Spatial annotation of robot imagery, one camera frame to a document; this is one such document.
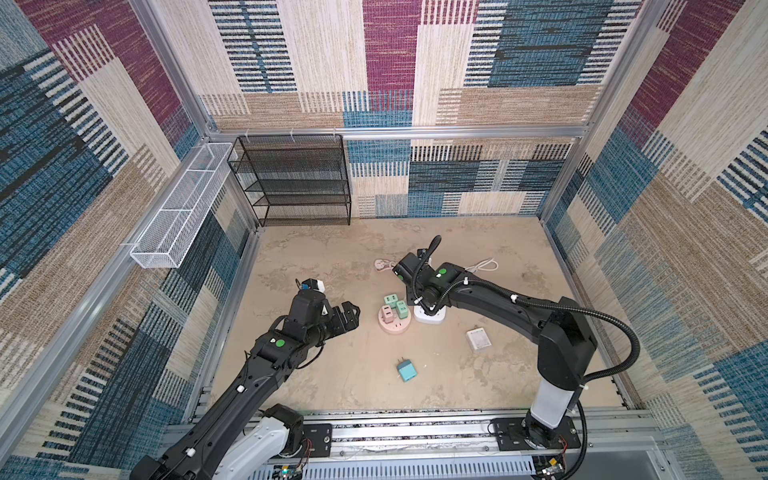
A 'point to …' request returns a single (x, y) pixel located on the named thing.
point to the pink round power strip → (398, 326)
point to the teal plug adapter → (406, 369)
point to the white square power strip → (437, 318)
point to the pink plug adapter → (387, 314)
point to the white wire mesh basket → (165, 240)
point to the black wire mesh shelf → (294, 180)
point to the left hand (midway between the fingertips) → (348, 310)
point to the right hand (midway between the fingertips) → (422, 296)
